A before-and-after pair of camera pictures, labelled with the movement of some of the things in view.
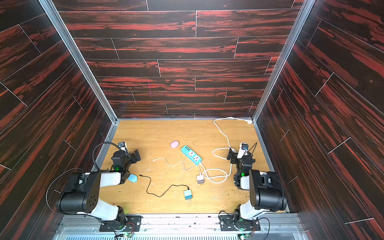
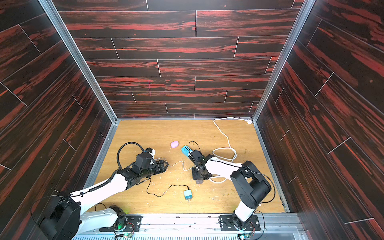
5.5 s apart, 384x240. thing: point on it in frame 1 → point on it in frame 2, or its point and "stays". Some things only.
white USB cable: [180, 162] stays
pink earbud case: [174, 144] stays
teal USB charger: [188, 195] stays
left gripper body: [132, 158] → [154, 169]
